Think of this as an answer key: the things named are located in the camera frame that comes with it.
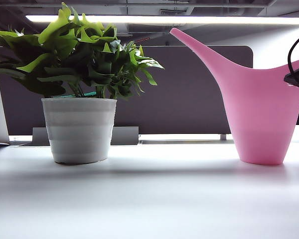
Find teal plant label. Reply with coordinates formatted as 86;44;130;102
57;91;97;99

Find dark grey desk divider panel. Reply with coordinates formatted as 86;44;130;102
0;45;254;136

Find white slanted panel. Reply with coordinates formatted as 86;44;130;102
0;74;10;144

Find white ribbed flower pot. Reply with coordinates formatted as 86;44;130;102
41;98;118;165

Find pink plastic watering can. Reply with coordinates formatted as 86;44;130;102
169;27;299;165

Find long ceiling light strip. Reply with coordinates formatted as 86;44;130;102
24;15;299;25

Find green leafy plant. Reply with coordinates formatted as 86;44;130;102
0;2;164;102

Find ceiling air vent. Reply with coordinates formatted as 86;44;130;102
159;8;190;16

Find black cable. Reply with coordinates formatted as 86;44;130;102
288;31;299;89

